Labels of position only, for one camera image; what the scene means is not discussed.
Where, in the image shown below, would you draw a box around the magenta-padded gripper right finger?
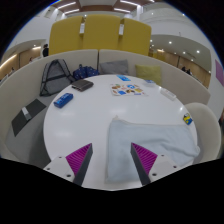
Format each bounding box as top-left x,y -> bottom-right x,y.
130,142 -> 181,187

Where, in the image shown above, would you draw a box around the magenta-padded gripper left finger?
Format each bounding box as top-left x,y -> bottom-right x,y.
43,142 -> 94,187

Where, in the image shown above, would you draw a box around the light blue towel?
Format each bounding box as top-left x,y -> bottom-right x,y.
105,115 -> 201,184

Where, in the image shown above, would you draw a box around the yellow and blue toy figure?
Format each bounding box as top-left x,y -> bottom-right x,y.
182,112 -> 194,126

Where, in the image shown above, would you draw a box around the white round armchair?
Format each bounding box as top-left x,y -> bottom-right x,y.
183,102 -> 223,164

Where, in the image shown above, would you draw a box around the black laptop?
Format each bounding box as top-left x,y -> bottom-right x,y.
11,98 -> 48,138

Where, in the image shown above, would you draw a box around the small blue box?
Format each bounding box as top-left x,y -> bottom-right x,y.
53,92 -> 74,109

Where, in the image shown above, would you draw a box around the flat white box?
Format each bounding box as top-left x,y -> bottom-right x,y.
159,87 -> 177,101

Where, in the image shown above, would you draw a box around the colourful sticker sheet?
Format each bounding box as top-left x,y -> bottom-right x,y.
110,83 -> 148,98

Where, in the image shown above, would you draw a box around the small blue-white packet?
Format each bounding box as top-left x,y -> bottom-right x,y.
143,79 -> 157,87

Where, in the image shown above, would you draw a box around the dark brown wallet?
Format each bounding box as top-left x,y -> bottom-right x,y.
71,79 -> 95,93

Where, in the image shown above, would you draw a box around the grey mesh backpack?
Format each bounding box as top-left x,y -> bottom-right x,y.
39,58 -> 76,97

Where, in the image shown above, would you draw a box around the curved beige sofa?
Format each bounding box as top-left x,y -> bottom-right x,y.
0,49 -> 212,161

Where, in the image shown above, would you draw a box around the yellow-green cushion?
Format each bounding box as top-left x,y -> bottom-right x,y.
134,64 -> 163,87

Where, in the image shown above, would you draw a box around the blue card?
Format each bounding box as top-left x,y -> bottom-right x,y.
116,74 -> 132,82

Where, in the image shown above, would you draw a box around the navy blue patterned bag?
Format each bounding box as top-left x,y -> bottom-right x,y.
72,64 -> 100,81

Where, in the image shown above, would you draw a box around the grey cushion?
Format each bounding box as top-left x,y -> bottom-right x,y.
98,59 -> 130,76

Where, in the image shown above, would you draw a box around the person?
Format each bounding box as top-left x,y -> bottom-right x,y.
42,43 -> 50,58

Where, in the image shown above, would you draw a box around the yellow partition panel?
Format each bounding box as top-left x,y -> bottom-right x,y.
82,13 -> 122,52
48,17 -> 84,56
119,17 -> 153,57

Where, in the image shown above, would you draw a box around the ceiling light strips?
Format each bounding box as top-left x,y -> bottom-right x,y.
54,0 -> 151,16

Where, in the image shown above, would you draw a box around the purple wall panel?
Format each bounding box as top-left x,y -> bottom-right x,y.
214,59 -> 224,88

